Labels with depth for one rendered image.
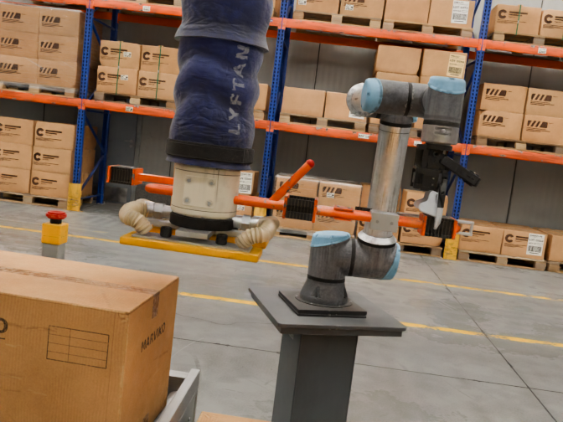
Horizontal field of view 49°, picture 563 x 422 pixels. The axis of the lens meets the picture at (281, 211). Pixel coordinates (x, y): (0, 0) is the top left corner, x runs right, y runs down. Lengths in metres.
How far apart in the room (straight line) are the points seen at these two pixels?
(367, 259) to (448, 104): 0.96
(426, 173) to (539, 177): 9.00
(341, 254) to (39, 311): 1.20
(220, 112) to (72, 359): 0.68
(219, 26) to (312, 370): 1.40
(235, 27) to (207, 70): 0.12
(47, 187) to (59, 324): 8.11
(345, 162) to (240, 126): 8.50
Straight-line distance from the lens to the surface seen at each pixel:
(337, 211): 1.56
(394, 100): 1.67
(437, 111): 1.57
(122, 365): 1.53
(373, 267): 2.39
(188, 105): 1.53
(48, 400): 1.63
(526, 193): 10.50
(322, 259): 2.37
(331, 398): 2.50
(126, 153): 10.48
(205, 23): 1.53
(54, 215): 2.26
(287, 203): 1.54
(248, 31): 1.54
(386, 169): 2.29
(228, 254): 1.48
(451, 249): 8.85
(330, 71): 10.06
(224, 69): 1.52
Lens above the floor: 1.39
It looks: 7 degrees down
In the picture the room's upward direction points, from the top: 7 degrees clockwise
